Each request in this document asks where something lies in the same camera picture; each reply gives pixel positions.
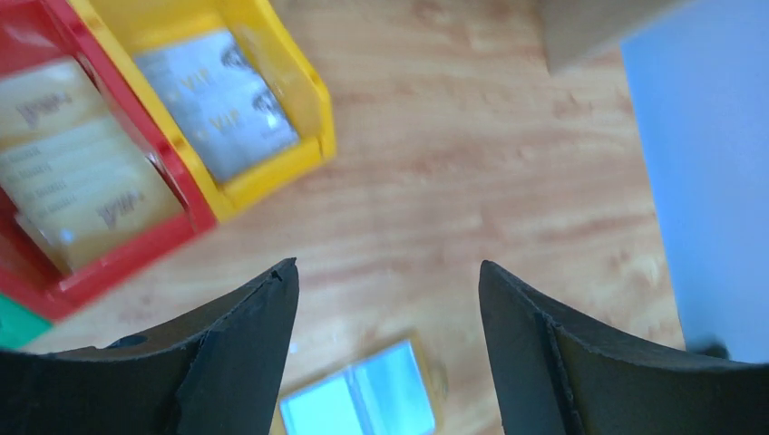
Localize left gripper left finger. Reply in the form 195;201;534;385
1;258;299;434

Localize green plastic bin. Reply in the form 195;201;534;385
1;295;53;349

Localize red plastic bin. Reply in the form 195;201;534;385
1;1;216;323

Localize beige cards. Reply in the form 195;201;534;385
1;57;183;270

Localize white cards in yellow bin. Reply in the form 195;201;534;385
134;30;299;183

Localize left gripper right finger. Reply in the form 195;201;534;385
478;261;768;434

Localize yellow plastic bin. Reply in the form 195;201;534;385
72;1;337;222

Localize wooden shelf unit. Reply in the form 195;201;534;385
537;0;683;74

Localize yellow leather card holder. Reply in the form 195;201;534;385
269;330;448;434

